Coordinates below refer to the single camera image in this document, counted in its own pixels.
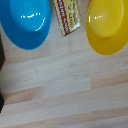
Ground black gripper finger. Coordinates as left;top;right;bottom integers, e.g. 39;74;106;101
0;92;5;113
0;33;6;71

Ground red granola bar packet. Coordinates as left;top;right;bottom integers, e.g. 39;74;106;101
53;0;82;37

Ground blue plastic bowl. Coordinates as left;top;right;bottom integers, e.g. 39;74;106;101
0;0;52;51

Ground yellow plastic bowl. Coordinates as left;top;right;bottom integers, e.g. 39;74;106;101
85;0;128;57

